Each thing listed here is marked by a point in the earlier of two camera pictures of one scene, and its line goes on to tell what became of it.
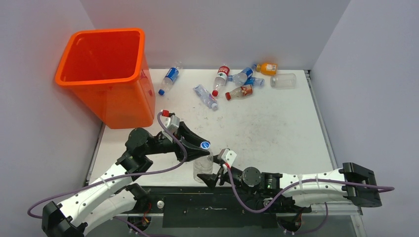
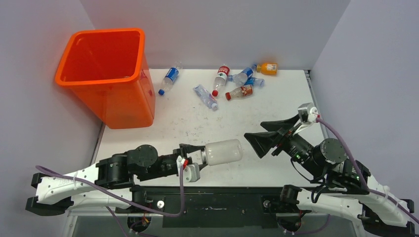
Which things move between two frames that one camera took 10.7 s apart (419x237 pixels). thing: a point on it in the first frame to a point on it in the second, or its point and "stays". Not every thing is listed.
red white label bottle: [221, 78] stays
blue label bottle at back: [240, 78] stays
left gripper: [193, 151] to [183, 150]
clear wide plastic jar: [287, 81] to [222, 152]
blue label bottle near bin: [170, 78] stays
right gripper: [211, 179] to [260, 141]
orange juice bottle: [268, 69] stays
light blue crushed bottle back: [255, 82] stays
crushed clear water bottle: [205, 96] stays
